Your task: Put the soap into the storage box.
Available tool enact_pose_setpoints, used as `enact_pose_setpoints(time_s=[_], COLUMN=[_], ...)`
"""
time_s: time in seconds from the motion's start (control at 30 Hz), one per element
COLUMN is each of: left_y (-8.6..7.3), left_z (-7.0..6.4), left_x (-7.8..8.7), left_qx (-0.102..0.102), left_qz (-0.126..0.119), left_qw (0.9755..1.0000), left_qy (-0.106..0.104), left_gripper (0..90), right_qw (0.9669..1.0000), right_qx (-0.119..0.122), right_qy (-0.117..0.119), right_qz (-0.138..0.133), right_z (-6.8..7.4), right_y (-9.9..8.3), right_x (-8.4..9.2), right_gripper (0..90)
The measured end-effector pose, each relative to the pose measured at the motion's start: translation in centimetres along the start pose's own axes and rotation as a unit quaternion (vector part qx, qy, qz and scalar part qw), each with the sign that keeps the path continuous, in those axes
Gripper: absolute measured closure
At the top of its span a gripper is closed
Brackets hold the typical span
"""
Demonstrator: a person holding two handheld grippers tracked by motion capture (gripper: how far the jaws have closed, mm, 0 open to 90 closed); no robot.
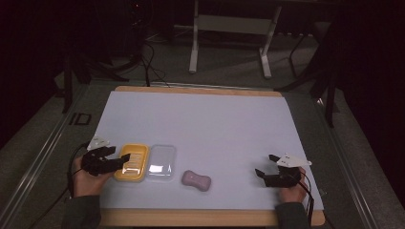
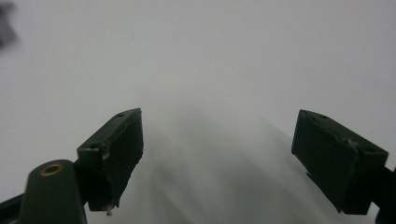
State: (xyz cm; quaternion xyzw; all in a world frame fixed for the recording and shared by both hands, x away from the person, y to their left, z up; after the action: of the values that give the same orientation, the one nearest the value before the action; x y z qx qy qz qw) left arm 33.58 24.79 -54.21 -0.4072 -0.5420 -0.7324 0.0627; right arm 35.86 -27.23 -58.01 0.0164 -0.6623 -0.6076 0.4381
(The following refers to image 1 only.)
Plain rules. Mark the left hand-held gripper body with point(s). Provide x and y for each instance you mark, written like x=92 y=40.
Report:
x=95 y=162

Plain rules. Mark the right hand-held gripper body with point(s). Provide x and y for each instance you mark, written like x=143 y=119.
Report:
x=284 y=178

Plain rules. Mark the yellow soap box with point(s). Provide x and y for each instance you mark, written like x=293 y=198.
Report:
x=133 y=162

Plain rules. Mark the person's right hand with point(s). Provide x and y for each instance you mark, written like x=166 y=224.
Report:
x=292 y=193

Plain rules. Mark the person's left hand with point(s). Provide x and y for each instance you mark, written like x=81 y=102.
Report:
x=85 y=184

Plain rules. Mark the clear plastic box lid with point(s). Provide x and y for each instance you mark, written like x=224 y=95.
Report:
x=161 y=162

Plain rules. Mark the pink soap bar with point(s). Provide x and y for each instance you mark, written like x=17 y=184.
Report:
x=196 y=180

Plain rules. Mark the white table mat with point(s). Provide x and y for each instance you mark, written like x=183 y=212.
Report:
x=203 y=133

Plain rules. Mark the black metal stand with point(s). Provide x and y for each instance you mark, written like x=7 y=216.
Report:
x=83 y=73
x=321 y=79

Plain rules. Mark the metal floor rail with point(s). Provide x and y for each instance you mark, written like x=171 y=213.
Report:
x=38 y=159
x=347 y=165

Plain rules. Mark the white metal table frame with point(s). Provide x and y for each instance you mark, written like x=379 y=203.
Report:
x=234 y=25

